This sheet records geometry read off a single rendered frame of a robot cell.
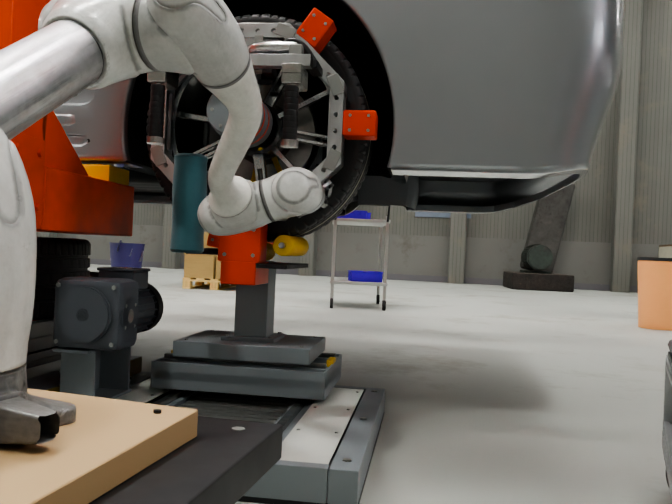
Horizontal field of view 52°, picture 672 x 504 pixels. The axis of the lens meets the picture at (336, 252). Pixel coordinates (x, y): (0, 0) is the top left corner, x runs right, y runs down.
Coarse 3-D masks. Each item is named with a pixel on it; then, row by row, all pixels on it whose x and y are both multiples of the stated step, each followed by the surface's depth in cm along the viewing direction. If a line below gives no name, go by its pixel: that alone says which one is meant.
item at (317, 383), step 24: (168, 360) 198; (192, 360) 198; (216, 360) 198; (336, 360) 209; (168, 384) 193; (192, 384) 192; (216, 384) 191; (240, 384) 190; (264, 384) 189; (288, 384) 188; (312, 384) 187
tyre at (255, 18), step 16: (240, 16) 198; (256, 16) 197; (272, 16) 196; (336, 48) 194; (336, 64) 193; (352, 80) 193; (352, 96) 193; (352, 144) 192; (368, 144) 200; (352, 160) 192; (368, 160) 207; (160, 176) 200; (336, 176) 193; (352, 176) 193; (336, 192) 193; (320, 208) 194; (336, 208) 200; (272, 224) 195; (288, 224) 195; (304, 224) 195; (272, 240) 202
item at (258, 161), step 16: (192, 80) 201; (320, 80) 205; (176, 96) 200; (192, 96) 207; (208, 96) 217; (272, 96) 198; (320, 96) 196; (176, 112) 200; (192, 112) 212; (272, 112) 202; (176, 128) 201; (192, 128) 214; (272, 128) 202; (176, 144) 200; (192, 144) 214; (272, 144) 198; (320, 144) 196; (256, 160) 198; (288, 160) 197; (256, 176) 198; (208, 192) 203
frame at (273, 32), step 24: (240, 24) 188; (264, 24) 188; (288, 24) 187; (312, 48) 186; (168, 96) 193; (336, 96) 186; (168, 120) 195; (336, 120) 185; (168, 144) 195; (336, 144) 185; (168, 168) 191; (336, 168) 185
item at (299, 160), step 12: (264, 96) 208; (300, 96) 207; (276, 108) 208; (300, 120) 207; (312, 120) 206; (276, 132) 203; (300, 144) 207; (276, 156) 208; (288, 156) 207; (300, 156) 207; (240, 168) 209; (252, 168) 209
